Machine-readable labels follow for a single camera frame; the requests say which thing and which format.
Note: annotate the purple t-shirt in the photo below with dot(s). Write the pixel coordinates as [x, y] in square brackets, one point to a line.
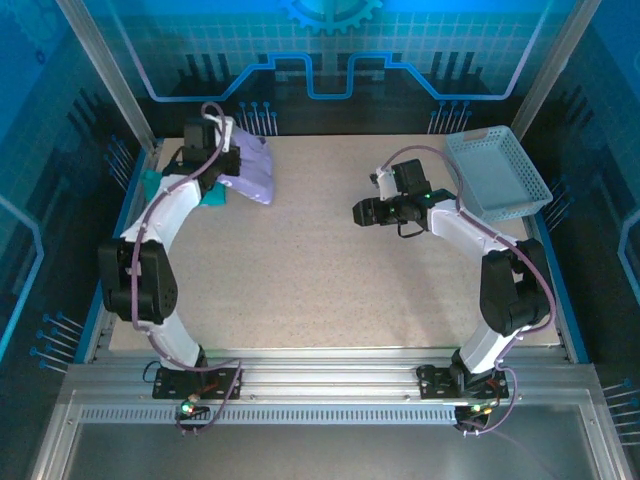
[255, 170]

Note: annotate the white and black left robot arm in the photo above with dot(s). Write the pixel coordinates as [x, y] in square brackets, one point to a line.
[170, 215]

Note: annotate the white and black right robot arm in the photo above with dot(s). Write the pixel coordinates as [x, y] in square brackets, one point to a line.
[480, 350]

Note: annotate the teal folded t-shirt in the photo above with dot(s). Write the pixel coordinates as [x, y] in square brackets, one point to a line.
[150, 185]

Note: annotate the grey perforated plastic basket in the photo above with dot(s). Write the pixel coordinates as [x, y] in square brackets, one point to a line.
[492, 172]

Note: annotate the blue table edge strip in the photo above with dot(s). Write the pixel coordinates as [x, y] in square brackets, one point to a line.
[570, 325]
[90, 335]

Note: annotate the small LED circuit board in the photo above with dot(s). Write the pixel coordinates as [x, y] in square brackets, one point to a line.
[187, 409]
[475, 408]

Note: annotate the grey metal lower panel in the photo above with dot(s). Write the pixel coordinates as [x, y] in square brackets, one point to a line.
[325, 455]

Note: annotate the aluminium frame post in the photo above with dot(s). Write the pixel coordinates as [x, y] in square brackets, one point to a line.
[549, 75]
[115, 75]

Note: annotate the aluminium mounting rail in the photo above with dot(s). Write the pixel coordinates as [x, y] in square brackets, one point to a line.
[325, 372]

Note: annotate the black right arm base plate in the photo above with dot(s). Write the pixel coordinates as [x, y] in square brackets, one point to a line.
[432, 382]

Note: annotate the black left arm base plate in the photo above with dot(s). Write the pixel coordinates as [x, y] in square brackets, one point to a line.
[170, 385]

